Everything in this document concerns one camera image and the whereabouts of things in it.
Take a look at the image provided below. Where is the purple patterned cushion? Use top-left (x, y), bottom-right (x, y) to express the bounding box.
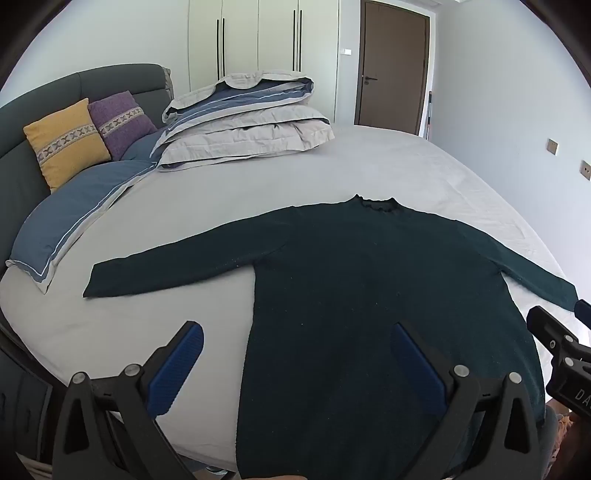
top-left (88, 91), bottom-right (158, 160)

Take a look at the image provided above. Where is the yellow patterned cushion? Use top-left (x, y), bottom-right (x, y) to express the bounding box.
top-left (23, 98), bottom-right (112, 193)

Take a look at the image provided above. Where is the dark grey padded headboard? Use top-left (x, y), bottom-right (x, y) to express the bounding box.
top-left (0, 63), bottom-right (174, 278)

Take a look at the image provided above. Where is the dark green sweater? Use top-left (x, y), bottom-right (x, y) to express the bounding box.
top-left (83, 195), bottom-right (580, 480)

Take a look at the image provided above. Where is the folded blue grey duvet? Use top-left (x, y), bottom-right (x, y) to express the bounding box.
top-left (161, 69), bottom-right (316, 136)

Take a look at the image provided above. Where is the brown door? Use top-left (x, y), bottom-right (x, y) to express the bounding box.
top-left (354, 0), bottom-right (433, 138)

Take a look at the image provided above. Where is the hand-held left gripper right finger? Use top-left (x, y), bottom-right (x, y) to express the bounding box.
top-left (392, 322), bottom-right (544, 480)

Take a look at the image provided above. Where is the bed with white sheet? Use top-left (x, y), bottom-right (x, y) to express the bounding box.
top-left (0, 121), bottom-right (578, 480)

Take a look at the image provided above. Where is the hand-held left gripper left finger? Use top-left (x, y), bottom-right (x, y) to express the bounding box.
top-left (53, 320), bottom-right (205, 480)

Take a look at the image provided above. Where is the large blue pillow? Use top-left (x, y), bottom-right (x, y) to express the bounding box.
top-left (6, 159), bottom-right (160, 295)

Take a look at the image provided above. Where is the dark nightstand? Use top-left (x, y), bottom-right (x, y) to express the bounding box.
top-left (0, 323), bottom-right (55, 467)

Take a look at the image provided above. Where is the white wardrobe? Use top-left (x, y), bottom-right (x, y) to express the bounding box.
top-left (187, 0), bottom-right (340, 125)

